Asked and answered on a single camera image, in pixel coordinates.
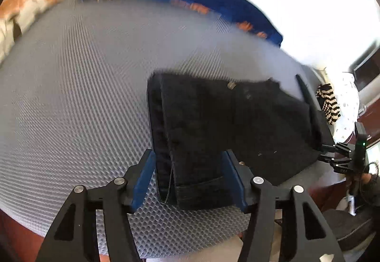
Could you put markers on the floral pillow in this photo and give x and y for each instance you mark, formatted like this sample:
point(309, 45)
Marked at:
point(20, 9)

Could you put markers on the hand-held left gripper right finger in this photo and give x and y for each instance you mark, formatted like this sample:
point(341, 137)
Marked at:
point(235, 182)

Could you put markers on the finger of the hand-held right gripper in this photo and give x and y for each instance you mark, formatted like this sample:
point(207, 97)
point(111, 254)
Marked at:
point(338, 147)
point(338, 163)

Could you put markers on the white dotted cloth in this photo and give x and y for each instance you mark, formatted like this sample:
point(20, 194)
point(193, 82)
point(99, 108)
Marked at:
point(348, 93)

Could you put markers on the dark wooden furniture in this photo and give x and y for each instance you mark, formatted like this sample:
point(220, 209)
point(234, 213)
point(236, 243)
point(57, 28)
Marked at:
point(368, 70)

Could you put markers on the person's right forearm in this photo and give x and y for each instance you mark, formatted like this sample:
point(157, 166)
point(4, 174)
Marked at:
point(371, 190)

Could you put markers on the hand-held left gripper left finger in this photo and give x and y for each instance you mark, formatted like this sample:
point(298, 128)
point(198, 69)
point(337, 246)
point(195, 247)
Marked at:
point(143, 179)

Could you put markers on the black pants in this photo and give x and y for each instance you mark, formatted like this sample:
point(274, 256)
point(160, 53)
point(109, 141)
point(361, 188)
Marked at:
point(237, 119)

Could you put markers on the black and white striped cloth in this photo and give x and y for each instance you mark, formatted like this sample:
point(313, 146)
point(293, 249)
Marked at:
point(329, 103)

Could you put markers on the grey mesh mattress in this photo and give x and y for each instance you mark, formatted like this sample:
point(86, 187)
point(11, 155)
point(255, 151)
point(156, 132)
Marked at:
point(77, 96)

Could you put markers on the dark zippered bag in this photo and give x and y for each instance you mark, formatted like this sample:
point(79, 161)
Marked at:
point(350, 229)

